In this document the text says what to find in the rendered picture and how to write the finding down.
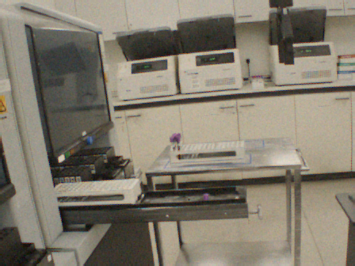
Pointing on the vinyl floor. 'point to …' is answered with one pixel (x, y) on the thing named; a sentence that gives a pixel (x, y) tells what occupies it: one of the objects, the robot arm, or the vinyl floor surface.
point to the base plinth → (253, 180)
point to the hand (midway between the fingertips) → (285, 60)
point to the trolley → (257, 256)
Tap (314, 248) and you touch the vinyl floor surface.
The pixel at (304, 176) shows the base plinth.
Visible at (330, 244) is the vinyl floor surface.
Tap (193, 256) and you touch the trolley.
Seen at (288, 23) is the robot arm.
